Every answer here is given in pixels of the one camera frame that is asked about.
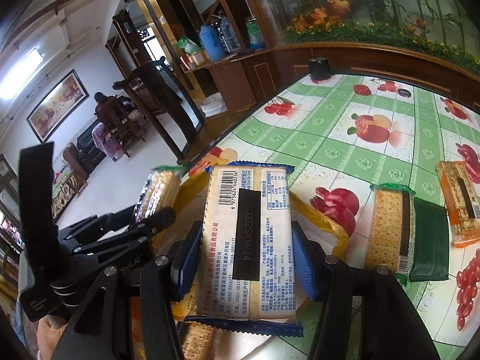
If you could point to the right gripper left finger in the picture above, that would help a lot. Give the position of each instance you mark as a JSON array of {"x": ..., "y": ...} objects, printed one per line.
[{"x": 185, "y": 264}]

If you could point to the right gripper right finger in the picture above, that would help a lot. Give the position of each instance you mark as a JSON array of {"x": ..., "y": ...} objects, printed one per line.
[{"x": 310, "y": 271}]

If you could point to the blue edged cracker pack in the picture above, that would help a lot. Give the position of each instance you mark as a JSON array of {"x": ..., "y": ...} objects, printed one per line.
[{"x": 245, "y": 281}]

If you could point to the clear square cracker pack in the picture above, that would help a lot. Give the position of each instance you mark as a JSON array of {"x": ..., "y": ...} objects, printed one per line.
[{"x": 159, "y": 191}]

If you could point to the green edged cracker pack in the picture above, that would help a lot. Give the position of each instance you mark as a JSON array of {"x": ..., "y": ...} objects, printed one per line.
[{"x": 392, "y": 235}]

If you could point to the orange cracker stack pack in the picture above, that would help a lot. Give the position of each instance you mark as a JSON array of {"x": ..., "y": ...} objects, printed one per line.
[{"x": 461, "y": 201}]

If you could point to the yellow cheese cracker pack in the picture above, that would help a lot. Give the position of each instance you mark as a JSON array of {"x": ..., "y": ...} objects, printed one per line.
[{"x": 182, "y": 308}]

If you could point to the yellow edged cracker pack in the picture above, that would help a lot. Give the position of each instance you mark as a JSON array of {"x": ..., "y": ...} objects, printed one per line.
[{"x": 198, "y": 341}]

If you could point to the dark green snack packet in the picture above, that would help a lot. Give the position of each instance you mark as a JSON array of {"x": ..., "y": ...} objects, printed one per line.
[{"x": 431, "y": 246}]

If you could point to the person left hand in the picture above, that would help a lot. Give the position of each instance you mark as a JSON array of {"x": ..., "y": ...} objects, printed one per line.
[{"x": 47, "y": 338}]

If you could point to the yellow white storage box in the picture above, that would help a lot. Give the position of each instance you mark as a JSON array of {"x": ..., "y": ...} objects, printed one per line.
[{"x": 160, "y": 339}]

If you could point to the fruit pattern tablecloth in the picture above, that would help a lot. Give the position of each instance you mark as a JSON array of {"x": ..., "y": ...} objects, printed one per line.
[{"x": 351, "y": 132}]

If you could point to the seated person in red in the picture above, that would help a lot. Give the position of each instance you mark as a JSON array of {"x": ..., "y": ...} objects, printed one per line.
[{"x": 122, "y": 122}]

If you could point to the wooden sideboard cabinet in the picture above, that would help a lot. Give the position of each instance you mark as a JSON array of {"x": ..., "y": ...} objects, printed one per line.
[{"x": 246, "y": 80}]

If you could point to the dark wooden chair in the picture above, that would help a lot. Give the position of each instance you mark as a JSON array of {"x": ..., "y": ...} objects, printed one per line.
[{"x": 154, "y": 88}]

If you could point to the black round cap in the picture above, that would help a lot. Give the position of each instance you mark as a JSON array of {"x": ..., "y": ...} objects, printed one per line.
[{"x": 319, "y": 68}]

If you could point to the green snack bag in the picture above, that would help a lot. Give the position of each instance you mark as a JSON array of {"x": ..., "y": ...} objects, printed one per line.
[{"x": 188, "y": 46}]

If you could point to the blue thermos jug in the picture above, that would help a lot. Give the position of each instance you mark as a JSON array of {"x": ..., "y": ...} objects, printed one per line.
[{"x": 211, "y": 43}]

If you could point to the clear water jug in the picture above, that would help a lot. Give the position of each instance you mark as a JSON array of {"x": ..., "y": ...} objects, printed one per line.
[{"x": 228, "y": 36}]

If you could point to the floral glass display panel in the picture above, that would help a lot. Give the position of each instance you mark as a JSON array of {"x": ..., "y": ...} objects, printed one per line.
[{"x": 441, "y": 28}]

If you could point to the framed wall painting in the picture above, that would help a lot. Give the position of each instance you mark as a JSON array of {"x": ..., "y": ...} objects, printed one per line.
[{"x": 56, "y": 106}]

